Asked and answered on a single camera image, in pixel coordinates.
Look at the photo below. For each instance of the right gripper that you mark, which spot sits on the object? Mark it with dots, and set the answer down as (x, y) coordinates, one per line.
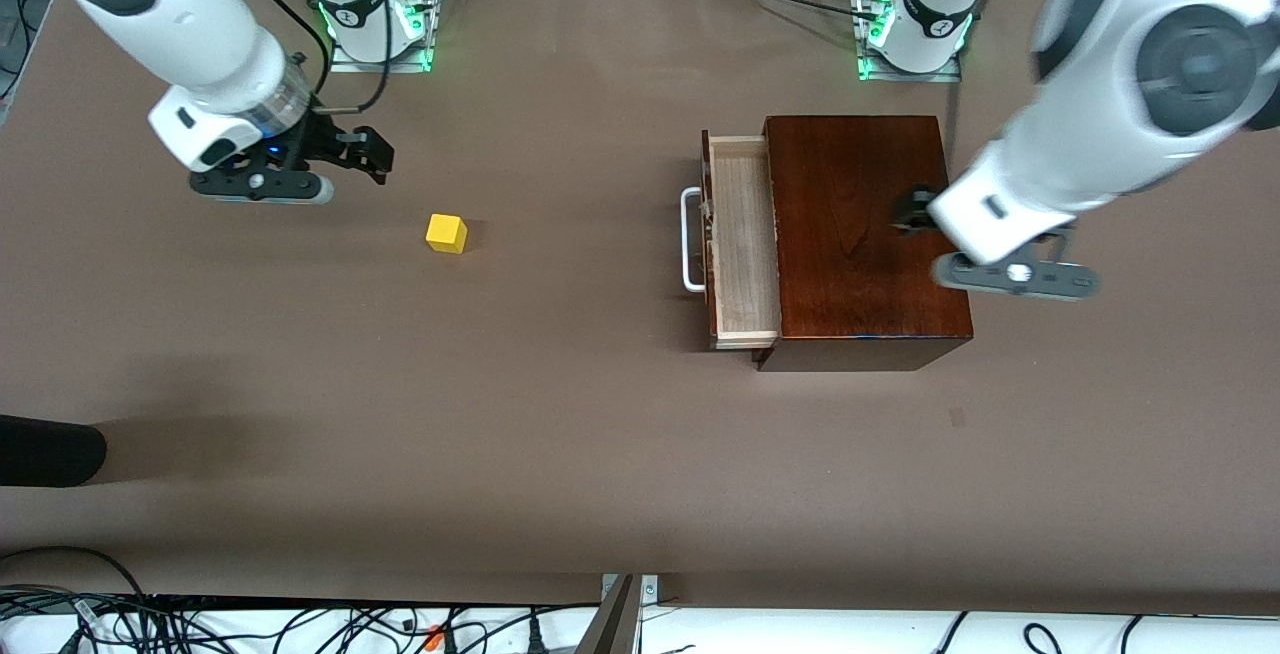
(318, 142)

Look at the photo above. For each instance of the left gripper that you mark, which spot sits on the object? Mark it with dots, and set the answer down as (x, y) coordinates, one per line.
(915, 212)

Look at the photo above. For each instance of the yellow cube block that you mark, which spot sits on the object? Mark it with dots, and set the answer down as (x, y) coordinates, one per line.
(446, 234)

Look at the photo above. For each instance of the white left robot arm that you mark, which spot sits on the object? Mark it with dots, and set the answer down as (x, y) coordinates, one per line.
(1120, 84)

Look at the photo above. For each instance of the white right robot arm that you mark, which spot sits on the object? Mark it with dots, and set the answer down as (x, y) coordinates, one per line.
(180, 24)

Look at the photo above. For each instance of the dark brown wooden cabinet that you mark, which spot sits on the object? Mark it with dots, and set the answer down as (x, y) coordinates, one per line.
(870, 224)

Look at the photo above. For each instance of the black rounded object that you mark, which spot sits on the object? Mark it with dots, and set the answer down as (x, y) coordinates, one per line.
(50, 450)

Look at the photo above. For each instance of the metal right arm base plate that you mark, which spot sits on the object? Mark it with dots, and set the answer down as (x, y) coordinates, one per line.
(345, 64)

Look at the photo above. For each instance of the metal table edge bracket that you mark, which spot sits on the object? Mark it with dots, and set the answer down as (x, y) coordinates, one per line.
(615, 624)

